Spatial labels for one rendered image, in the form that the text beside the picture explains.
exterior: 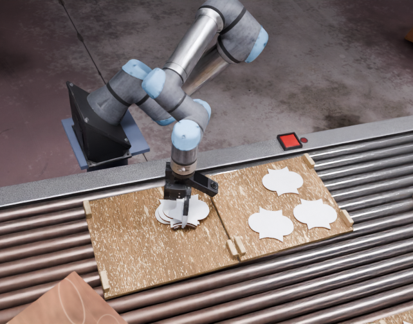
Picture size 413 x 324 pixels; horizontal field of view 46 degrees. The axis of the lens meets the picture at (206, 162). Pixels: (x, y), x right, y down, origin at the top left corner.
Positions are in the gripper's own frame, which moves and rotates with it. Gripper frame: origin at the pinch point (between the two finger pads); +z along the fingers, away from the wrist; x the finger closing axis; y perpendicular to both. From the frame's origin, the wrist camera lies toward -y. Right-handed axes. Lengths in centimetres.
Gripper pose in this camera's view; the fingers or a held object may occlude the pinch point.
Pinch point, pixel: (186, 209)
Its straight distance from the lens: 157.2
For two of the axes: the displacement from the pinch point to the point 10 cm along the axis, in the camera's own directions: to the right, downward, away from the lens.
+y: -10.0, -0.7, -0.6
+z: -1.0, 6.8, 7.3
